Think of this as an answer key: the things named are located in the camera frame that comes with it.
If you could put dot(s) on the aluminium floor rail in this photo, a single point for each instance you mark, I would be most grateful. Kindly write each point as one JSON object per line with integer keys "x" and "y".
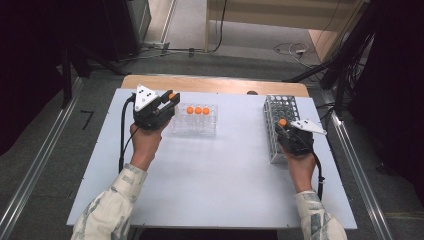
{"x": 33, "y": 166}
{"x": 360, "y": 173}

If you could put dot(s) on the black metal stand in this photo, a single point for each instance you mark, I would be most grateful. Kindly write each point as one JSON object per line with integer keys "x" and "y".
{"x": 66, "y": 80}

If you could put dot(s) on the light wooden table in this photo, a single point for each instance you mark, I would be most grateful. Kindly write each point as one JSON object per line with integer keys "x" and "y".
{"x": 206, "y": 85}

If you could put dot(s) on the clear acrylic tube rack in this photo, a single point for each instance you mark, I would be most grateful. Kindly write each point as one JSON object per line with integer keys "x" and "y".
{"x": 195, "y": 126}

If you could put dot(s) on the dark cabinet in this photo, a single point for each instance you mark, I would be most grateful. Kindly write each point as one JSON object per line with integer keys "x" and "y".
{"x": 126, "y": 26}

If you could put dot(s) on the person's right hand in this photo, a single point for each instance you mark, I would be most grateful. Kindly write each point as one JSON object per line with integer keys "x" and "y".
{"x": 301, "y": 170}

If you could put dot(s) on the grey power strip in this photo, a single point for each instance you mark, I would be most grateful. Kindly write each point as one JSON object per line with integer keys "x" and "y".
{"x": 156, "y": 45}

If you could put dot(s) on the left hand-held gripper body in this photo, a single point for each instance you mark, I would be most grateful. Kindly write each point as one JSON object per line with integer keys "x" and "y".
{"x": 146, "y": 110}

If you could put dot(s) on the black curtain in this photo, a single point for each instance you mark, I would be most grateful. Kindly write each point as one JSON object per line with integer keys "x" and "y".
{"x": 30, "y": 50}
{"x": 396, "y": 83}

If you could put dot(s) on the perforated metal tube rack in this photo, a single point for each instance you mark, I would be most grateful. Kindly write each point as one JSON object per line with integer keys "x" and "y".
{"x": 278, "y": 106}

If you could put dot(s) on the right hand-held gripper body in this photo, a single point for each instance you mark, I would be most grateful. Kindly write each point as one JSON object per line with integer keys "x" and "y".
{"x": 300, "y": 141}

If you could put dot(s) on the person's left hand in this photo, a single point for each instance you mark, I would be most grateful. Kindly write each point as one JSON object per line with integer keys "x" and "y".
{"x": 145, "y": 146}

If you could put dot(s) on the orange-capped clear test tube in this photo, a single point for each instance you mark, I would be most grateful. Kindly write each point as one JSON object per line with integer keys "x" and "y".
{"x": 171, "y": 96}
{"x": 198, "y": 110}
{"x": 282, "y": 122}
{"x": 206, "y": 110}
{"x": 190, "y": 110}

